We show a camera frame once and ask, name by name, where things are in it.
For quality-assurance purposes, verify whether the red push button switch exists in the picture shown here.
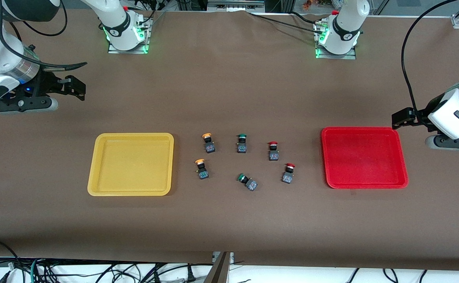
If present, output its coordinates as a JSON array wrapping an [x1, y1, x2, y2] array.
[[267, 141, 280, 162], [282, 163, 296, 184]]

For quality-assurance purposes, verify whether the yellow push button switch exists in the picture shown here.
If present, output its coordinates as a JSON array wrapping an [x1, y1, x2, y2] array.
[[195, 158, 210, 180], [202, 133, 216, 154]]

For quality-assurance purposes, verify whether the red plastic tray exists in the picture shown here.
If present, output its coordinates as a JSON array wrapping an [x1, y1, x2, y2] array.
[[321, 127, 409, 189]]

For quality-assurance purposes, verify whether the yellow plastic tray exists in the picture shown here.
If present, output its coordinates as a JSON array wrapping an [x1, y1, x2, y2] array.
[[87, 133, 174, 196]]

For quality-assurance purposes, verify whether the brown table cover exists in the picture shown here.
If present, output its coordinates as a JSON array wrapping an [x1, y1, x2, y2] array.
[[0, 9, 459, 272]]

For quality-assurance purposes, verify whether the wooden table beam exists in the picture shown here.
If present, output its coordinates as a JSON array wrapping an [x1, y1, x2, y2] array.
[[204, 252, 232, 283]]

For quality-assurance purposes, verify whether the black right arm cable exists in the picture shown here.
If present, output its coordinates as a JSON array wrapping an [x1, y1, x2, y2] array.
[[0, 0, 88, 75]]

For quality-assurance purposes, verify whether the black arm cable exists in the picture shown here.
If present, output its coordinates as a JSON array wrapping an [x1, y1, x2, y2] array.
[[400, 0, 459, 127], [0, 0, 88, 75]]

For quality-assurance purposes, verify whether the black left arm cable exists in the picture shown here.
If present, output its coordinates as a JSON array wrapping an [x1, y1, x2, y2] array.
[[400, 0, 459, 127]]

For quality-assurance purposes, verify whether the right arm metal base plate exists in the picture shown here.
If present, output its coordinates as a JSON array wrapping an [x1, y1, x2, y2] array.
[[108, 18, 152, 55]]

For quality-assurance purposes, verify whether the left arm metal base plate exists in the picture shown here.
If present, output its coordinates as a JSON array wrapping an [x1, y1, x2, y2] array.
[[314, 22, 358, 60]]

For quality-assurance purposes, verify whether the short black table cable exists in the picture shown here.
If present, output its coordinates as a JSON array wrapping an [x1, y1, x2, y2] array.
[[290, 11, 326, 24]]

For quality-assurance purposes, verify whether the long black table cable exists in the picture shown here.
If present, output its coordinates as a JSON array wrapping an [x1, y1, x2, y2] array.
[[247, 12, 319, 31]]

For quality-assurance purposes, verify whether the black looped floor cable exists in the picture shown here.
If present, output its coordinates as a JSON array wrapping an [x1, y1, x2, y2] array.
[[0, 239, 22, 283]]

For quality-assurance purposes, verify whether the aluminium frame rail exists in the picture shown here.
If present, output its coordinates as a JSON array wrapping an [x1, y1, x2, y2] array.
[[208, 0, 265, 13]]

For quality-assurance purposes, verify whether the white metal bracket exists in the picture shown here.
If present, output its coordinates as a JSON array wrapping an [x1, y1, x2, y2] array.
[[212, 252, 235, 265]]

